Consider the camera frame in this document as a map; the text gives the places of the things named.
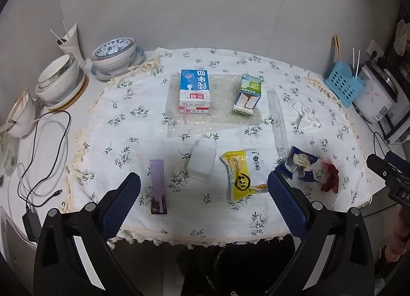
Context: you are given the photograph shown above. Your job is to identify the white utensil holder cup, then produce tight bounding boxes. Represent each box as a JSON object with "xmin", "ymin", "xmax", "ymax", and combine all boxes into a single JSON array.
[{"xmin": 58, "ymin": 24, "xmax": 85, "ymax": 69}]

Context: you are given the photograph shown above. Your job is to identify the green milk carton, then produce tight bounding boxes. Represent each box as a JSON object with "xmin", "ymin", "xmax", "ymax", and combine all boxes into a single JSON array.
[{"xmin": 232, "ymin": 74, "xmax": 263, "ymax": 118}]

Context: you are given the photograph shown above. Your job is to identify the blue milk carton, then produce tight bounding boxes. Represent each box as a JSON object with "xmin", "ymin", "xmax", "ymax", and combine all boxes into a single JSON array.
[{"xmin": 178, "ymin": 69, "xmax": 212, "ymax": 114}]

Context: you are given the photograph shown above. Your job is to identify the person's right hand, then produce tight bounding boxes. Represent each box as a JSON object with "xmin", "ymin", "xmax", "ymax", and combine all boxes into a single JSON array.
[{"xmin": 384, "ymin": 204, "xmax": 410, "ymax": 263}]

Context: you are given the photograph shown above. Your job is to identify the pair of white sticks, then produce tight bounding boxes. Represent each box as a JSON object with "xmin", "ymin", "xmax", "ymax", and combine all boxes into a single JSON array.
[{"xmin": 352, "ymin": 48, "xmax": 361, "ymax": 78}]

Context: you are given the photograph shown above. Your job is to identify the white tissue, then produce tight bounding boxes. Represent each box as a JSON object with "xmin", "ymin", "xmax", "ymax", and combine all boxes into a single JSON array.
[{"xmin": 291, "ymin": 102, "xmax": 324, "ymax": 130}]

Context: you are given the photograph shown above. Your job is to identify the white floral tablecloth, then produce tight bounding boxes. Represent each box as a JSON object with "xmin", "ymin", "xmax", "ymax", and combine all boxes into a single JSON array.
[{"xmin": 63, "ymin": 48, "xmax": 375, "ymax": 249}]

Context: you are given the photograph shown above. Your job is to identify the yellow snack packet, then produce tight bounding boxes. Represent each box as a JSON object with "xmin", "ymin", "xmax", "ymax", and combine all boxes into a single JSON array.
[{"xmin": 219, "ymin": 148, "xmax": 269, "ymax": 202}]

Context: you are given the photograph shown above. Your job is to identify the red crumpled wrapper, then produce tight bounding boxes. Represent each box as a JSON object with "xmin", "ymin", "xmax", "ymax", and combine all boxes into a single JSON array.
[{"xmin": 321, "ymin": 158, "xmax": 341, "ymax": 194}]

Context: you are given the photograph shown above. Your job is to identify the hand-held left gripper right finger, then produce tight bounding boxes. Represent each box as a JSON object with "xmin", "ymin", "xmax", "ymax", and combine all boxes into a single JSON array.
[{"xmin": 267, "ymin": 171, "xmax": 375, "ymax": 296}]

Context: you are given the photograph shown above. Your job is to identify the white bowl with dark rim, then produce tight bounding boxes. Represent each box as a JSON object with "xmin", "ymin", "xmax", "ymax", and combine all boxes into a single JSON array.
[{"xmin": 35, "ymin": 54, "xmax": 85, "ymax": 103}]

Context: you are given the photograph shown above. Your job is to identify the white plastic bottle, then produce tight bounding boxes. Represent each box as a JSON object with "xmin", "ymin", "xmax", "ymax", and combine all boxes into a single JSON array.
[{"xmin": 186, "ymin": 139, "xmax": 218, "ymax": 182}]

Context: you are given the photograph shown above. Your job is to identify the blue floral bowl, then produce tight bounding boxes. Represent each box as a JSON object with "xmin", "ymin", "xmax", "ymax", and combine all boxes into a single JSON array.
[{"xmin": 90, "ymin": 37, "xmax": 137, "ymax": 64}]

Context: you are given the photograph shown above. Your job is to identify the thin black cable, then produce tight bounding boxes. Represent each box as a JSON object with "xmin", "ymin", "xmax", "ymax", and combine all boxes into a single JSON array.
[{"xmin": 353, "ymin": 104, "xmax": 389, "ymax": 155}]

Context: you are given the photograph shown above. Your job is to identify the clear plastic tube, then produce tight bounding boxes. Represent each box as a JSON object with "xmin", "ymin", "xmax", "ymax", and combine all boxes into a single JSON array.
[{"xmin": 268, "ymin": 89, "xmax": 289, "ymax": 160}]

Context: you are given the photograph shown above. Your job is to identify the white patterned bowl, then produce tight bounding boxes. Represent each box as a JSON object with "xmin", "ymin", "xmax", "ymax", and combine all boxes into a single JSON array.
[{"xmin": 0, "ymin": 90, "xmax": 38, "ymax": 138}]

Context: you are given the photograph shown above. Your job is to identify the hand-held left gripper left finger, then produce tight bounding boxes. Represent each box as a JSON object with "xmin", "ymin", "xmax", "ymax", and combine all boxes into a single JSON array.
[{"xmin": 34, "ymin": 172, "xmax": 145, "ymax": 296}]

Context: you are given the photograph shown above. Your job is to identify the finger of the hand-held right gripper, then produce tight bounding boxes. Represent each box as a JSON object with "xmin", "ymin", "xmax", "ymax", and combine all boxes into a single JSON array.
[{"xmin": 367, "ymin": 153, "xmax": 393, "ymax": 179}]

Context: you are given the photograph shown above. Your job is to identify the wooden chopsticks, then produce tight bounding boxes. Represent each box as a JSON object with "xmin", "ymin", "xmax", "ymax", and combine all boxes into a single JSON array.
[{"xmin": 332, "ymin": 35, "xmax": 342, "ymax": 63}]

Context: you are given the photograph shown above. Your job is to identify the wall socket with plug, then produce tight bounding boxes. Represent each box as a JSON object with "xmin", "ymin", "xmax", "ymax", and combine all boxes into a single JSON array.
[{"xmin": 365, "ymin": 39, "xmax": 385, "ymax": 64}]

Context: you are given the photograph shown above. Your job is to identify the clear bubble wrap sheet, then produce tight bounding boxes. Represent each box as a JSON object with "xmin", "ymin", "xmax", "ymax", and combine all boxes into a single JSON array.
[{"xmin": 164, "ymin": 73, "xmax": 265, "ymax": 138}]

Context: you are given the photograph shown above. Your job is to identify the blue plastic basket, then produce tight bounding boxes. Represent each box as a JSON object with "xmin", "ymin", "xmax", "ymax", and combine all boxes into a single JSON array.
[{"xmin": 324, "ymin": 61, "xmax": 366, "ymax": 108}]

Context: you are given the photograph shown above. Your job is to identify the white and black box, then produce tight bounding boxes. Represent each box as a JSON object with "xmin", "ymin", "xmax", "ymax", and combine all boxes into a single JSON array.
[{"xmin": 378, "ymin": 111, "xmax": 410, "ymax": 145}]

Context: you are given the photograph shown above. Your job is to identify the white rice cooker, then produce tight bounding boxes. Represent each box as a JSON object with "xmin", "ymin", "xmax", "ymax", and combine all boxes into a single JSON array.
[{"xmin": 352, "ymin": 60, "xmax": 402, "ymax": 124}]

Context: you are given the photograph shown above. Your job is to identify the dark blue snack wrapper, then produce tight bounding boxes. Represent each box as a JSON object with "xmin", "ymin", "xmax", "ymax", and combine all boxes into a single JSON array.
[{"xmin": 275, "ymin": 146, "xmax": 321, "ymax": 183}]

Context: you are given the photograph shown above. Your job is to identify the round wooden coaster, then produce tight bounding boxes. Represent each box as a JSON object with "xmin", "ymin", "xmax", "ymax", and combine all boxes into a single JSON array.
[{"xmin": 43, "ymin": 73, "xmax": 89, "ymax": 112}]

